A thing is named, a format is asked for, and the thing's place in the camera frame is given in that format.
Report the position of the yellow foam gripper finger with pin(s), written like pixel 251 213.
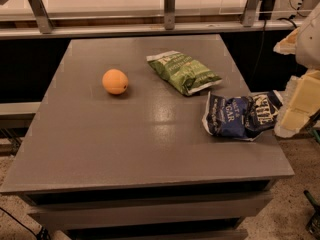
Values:
pixel 301 101
pixel 287 45

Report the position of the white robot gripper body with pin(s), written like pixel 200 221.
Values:
pixel 310 44

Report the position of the blue salt vinegar chip bag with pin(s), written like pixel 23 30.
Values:
pixel 243 117

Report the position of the green jalapeno chip bag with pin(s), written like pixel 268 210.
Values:
pixel 186 74

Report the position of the dark green object floor right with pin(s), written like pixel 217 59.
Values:
pixel 313 226

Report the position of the grey table drawer unit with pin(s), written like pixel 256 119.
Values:
pixel 210 211

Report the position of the orange fruit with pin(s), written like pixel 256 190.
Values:
pixel 115 81

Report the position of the metal glass railing frame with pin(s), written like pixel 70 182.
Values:
pixel 26 19

